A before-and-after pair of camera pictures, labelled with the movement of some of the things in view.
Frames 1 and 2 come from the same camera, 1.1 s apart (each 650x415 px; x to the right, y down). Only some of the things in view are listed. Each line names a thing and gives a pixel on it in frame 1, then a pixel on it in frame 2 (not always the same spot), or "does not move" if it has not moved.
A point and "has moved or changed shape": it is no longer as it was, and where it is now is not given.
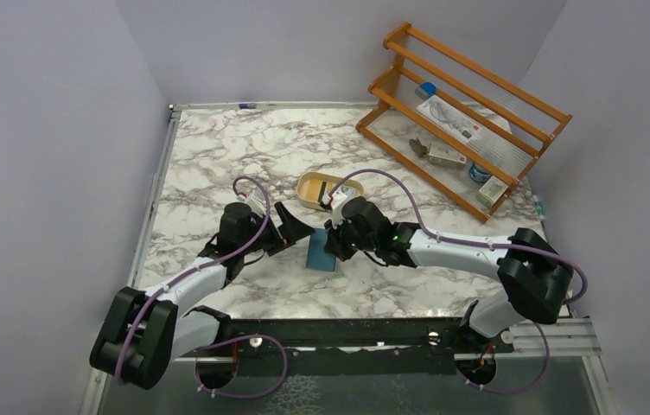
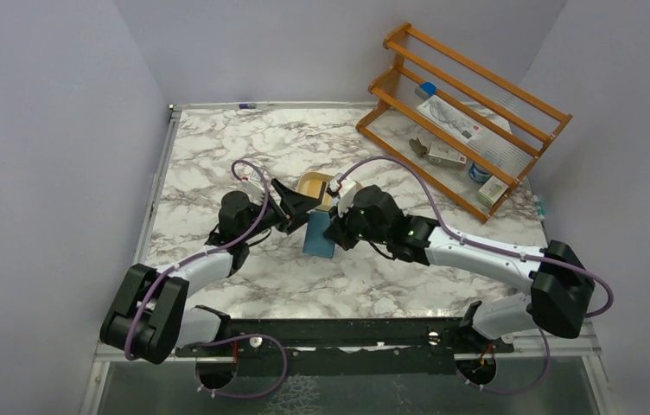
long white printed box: x=449 y=118 does not move
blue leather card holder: x=317 y=257 has moved or changed shape
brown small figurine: x=420 y=149 does not move
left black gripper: x=288 y=233 to x=297 y=207
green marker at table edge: x=539 y=209 does not move
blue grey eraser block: x=425 y=90 does not move
